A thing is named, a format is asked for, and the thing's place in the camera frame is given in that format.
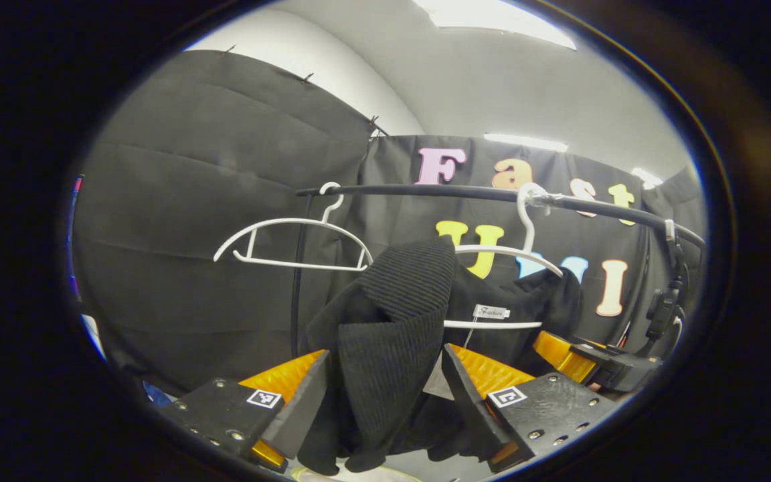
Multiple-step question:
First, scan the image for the white sheet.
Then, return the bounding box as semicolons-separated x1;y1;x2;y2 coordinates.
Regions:
81;315;106;359

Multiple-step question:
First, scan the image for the white plastic hanger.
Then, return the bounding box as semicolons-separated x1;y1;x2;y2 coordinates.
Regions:
444;182;564;330
213;182;374;272

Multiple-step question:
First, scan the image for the black backdrop cloth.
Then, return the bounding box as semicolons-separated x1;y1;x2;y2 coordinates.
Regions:
71;50;707;396

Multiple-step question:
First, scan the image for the large ceiling light panel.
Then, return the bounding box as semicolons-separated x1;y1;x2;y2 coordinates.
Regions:
412;0;577;51

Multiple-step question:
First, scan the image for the black knit jacket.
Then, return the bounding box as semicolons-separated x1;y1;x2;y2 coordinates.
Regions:
297;236;584;476

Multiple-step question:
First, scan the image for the blue object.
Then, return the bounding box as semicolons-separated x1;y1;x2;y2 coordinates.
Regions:
141;382;175;406

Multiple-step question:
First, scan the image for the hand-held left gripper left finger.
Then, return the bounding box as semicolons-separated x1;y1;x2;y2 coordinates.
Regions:
158;348;334;475

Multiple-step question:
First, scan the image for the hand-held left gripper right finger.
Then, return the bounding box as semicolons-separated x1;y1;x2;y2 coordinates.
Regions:
442;343;617;475

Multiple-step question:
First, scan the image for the colourful poster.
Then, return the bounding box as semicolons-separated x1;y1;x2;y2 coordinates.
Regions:
68;175;85;302

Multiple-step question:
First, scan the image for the black cable with connector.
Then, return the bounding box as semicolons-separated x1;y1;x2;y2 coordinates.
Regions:
647;220;689;355

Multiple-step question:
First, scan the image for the black metal clothes rack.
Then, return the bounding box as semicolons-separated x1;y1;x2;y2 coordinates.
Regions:
290;184;706;359

